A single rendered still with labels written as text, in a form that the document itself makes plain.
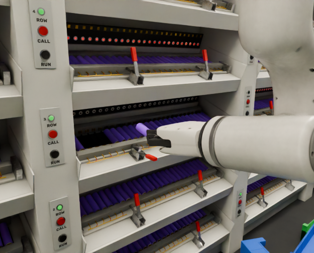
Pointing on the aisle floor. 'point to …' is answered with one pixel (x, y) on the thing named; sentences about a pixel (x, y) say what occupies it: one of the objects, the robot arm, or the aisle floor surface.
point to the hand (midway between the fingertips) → (158, 136)
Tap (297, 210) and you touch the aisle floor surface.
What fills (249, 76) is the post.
